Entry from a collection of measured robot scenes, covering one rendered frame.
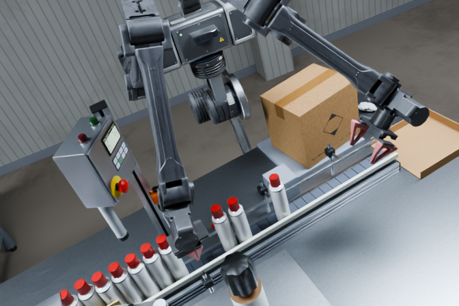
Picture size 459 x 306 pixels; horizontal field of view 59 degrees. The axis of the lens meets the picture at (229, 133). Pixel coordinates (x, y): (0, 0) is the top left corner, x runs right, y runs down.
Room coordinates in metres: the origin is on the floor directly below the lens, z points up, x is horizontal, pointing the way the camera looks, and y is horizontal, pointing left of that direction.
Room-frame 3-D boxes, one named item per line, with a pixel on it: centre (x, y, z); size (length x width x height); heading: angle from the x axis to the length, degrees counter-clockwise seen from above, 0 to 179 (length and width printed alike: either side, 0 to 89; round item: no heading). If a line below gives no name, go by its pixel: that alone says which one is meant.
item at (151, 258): (0.83, 0.34, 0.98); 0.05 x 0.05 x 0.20
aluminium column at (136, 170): (0.98, 0.32, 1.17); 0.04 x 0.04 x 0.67; 16
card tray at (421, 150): (1.13, -0.72, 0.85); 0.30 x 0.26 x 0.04; 106
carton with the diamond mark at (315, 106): (1.34, -0.35, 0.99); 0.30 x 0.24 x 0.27; 114
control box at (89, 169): (0.91, 0.36, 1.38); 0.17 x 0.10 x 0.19; 161
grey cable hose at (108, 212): (0.91, 0.42, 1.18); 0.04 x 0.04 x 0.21
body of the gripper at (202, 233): (0.72, 0.19, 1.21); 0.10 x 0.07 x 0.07; 106
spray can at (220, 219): (0.90, 0.11, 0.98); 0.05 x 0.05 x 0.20
